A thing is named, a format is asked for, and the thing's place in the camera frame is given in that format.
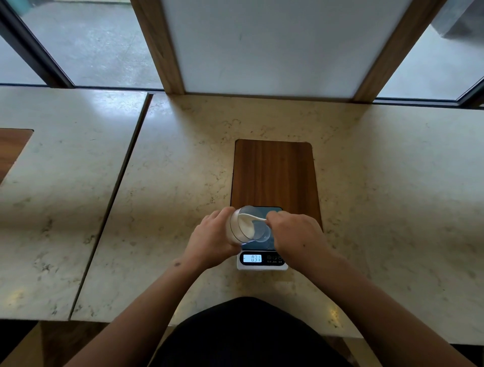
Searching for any person's left hand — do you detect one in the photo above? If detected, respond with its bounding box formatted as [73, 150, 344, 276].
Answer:
[183, 207, 243, 270]

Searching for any person's right hand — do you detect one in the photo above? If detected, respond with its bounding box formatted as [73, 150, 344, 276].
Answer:
[266, 210, 334, 271]

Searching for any white plastic spoon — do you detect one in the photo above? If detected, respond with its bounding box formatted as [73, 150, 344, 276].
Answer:
[237, 213, 272, 227]

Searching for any clear glass jar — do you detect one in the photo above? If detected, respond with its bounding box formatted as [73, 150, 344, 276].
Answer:
[226, 206, 273, 246]

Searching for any person's left forearm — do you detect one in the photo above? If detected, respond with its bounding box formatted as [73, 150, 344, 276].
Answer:
[64, 256, 208, 367]

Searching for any person's right forearm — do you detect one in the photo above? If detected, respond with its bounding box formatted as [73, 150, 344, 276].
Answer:
[298, 253, 478, 367]

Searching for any white powder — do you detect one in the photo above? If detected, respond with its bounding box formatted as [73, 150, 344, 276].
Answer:
[236, 218, 262, 242]

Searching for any white digital kitchen scale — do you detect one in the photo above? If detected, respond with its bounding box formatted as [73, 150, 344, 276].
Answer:
[237, 206, 289, 271]

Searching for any dark wooden inlay panel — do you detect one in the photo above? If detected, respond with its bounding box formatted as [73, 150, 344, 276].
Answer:
[0, 128, 34, 184]
[230, 139, 323, 230]

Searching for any person's black clothing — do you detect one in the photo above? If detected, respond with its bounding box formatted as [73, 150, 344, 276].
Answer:
[148, 297, 353, 367]

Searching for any wooden trim post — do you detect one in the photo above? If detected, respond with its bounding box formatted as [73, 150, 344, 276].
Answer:
[352, 0, 447, 103]
[130, 0, 185, 95]

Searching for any black window frame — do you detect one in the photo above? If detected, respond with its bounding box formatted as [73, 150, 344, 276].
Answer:
[374, 76, 484, 109]
[0, 0, 164, 92]

